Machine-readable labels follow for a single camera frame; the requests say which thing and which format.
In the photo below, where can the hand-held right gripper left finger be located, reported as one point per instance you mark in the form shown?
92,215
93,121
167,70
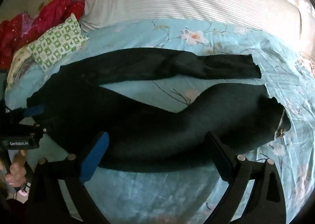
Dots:
94,157

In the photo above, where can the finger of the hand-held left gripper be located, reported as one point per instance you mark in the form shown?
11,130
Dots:
34,111

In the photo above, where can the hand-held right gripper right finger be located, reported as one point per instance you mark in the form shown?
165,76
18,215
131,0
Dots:
222,164

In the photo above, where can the black pants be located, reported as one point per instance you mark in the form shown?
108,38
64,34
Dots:
147,125

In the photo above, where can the person's left hand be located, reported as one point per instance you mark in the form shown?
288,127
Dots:
16,171

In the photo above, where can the cream floral pillow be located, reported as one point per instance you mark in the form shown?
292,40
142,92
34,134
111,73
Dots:
19,66

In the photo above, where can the light blue floral bedsheet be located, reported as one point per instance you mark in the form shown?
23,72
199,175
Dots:
147,189

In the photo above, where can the green patterned pillow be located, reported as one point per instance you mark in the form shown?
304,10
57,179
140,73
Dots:
59,41

